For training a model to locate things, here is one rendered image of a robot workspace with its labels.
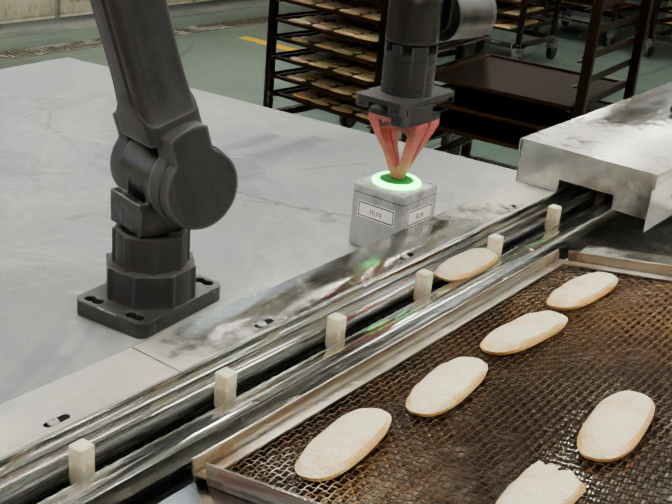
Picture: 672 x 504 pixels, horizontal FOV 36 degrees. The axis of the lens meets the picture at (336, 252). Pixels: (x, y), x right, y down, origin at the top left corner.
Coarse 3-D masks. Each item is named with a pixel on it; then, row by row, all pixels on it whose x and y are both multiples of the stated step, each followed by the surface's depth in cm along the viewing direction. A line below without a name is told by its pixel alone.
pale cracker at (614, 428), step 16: (608, 400) 69; (624, 400) 68; (640, 400) 69; (592, 416) 67; (608, 416) 67; (624, 416) 66; (640, 416) 66; (592, 432) 65; (608, 432) 64; (624, 432) 64; (640, 432) 65; (592, 448) 63; (608, 448) 63; (624, 448) 63
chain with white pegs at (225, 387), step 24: (600, 192) 132; (552, 216) 121; (528, 240) 119; (336, 312) 91; (336, 336) 90; (216, 384) 80; (168, 432) 77; (72, 456) 69; (120, 456) 73; (72, 480) 70
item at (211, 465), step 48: (528, 288) 94; (624, 288) 93; (432, 336) 83; (624, 336) 82; (336, 384) 74; (480, 384) 75; (528, 384) 74; (576, 384) 74; (624, 384) 73; (240, 432) 67; (288, 432) 69; (432, 432) 68; (480, 432) 68; (528, 432) 67; (576, 432) 67; (240, 480) 61; (384, 480) 62; (432, 480) 62; (480, 480) 62
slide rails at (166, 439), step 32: (576, 192) 133; (512, 224) 120; (448, 256) 110; (384, 288) 101; (448, 288) 102; (320, 320) 93; (352, 320) 94; (384, 320) 94; (256, 352) 87; (288, 352) 87; (320, 352) 88; (192, 384) 81; (128, 416) 76; (160, 416) 77; (64, 448) 72; (96, 448) 72; (0, 480) 68; (32, 480) 68; (96, 480) 69
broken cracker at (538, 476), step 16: (544, 464) 61; (528, 480) 59; (544, 480) 59; (560, 480) 59; (576, 480) 59; (512, 496) 58; (528, 496) 57; (544, 496) 57; (560, 496) 58; (576, 496) 58
